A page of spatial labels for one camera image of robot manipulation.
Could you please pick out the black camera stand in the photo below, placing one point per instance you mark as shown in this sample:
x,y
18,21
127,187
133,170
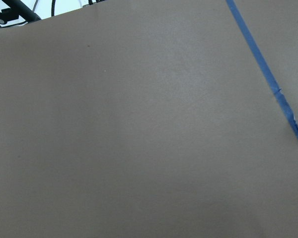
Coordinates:
x,y
18,13

